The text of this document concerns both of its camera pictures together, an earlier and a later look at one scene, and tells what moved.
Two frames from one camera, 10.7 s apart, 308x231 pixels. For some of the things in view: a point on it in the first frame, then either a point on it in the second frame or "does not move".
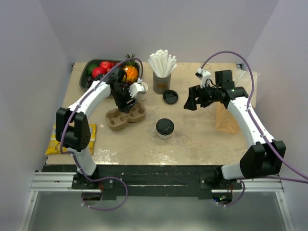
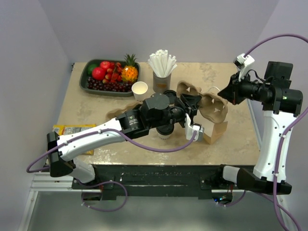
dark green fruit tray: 83,77 does not move
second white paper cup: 142,97 does not move
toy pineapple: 131,68 does not move
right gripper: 195,92 -> 232,93
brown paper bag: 224,120 -> 216,131
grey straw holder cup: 161,84 does not move
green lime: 91,68 does not move
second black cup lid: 170,96 does not move
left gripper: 123,106 -> 191,102
